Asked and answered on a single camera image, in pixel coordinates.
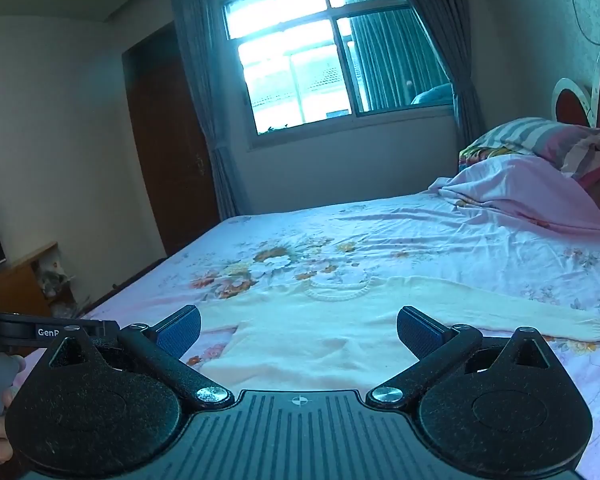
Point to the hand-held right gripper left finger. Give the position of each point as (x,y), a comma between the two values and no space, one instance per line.
(180,334)

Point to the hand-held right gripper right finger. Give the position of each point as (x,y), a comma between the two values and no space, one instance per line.
(420,334)

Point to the white towel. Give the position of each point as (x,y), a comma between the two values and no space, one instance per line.
(330,340)

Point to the wooden television cabinet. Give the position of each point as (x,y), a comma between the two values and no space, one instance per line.
(15,285)

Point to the floral bed sheet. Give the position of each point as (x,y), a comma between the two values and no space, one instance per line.
(360,232)

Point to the brown wooden door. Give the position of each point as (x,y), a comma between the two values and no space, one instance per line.
(170,160)

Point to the pink quilt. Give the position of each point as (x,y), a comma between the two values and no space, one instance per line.
(520,190)

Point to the colourful patterned pillow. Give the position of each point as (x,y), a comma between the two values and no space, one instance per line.
(472,157)

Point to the striped pillow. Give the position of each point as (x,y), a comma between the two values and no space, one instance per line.
(545,136)

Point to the grey curtain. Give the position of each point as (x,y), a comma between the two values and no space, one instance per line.
(445,35)
(200,85)

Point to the window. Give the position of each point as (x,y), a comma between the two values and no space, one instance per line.
(280,70)

